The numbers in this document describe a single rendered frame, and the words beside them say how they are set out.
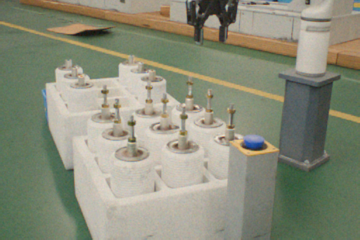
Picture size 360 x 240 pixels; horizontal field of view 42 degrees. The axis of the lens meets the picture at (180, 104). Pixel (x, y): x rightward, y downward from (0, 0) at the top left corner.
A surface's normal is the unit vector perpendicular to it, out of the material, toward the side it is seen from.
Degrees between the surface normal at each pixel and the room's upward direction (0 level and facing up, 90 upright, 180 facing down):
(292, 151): 90
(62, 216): 0
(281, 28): 90
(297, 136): 90
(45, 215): 0
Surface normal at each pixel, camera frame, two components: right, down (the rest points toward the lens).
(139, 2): 0.71, 0.24
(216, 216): 0.38, 0.30
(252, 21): -0.70, 0.21
